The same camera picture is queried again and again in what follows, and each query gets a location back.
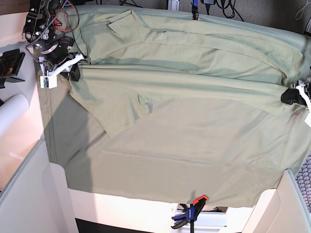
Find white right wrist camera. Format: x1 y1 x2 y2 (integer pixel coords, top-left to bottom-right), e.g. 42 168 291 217
39 53 84 89

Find orange black clamp top middle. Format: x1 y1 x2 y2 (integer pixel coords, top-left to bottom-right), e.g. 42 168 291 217
191 0 199 20

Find white cable top right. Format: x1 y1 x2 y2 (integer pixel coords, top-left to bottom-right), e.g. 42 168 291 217
295 0 311 20

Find black tablet on stand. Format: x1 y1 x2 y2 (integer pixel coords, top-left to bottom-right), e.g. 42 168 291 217
0 49 25 89

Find white paper roll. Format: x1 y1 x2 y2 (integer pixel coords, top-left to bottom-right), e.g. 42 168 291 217
0 94 29 136

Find blue orange bar clamp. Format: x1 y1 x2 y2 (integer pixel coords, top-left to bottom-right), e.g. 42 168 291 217
171 195 209 233

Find grey-green table cloth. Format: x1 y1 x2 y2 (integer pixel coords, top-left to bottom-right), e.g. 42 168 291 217
39 5 311 207

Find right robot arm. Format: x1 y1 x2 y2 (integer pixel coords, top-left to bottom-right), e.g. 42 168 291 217
23 0 84 87

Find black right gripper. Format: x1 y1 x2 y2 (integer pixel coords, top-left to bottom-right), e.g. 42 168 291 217
38 42 80 82

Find light green T-shirt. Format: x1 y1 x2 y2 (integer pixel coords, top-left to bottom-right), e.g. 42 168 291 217
70 10 304 136

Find black cables on wall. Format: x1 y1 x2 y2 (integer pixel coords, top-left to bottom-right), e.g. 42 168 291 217
201 0 245 21

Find patterned mesh object right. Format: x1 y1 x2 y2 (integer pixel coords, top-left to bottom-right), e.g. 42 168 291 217
296 154 311 197

